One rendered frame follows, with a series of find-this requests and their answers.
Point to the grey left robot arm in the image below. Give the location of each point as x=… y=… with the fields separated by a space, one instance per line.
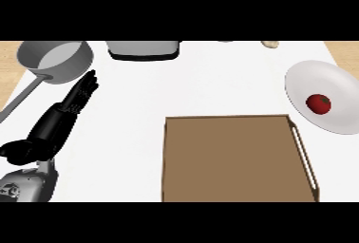
x=25 y=186

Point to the brown wooden tray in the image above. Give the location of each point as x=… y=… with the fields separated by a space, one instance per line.
x=233 y=158

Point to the red tomato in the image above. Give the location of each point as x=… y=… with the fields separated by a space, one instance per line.
x=317 y=103

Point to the white round plate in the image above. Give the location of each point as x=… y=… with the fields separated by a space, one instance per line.
x=326 y=91

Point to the grey and black appliance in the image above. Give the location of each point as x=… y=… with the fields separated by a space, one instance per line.
x=142 y=50

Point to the small beige object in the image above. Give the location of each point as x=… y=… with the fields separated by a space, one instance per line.
x=270 y=44

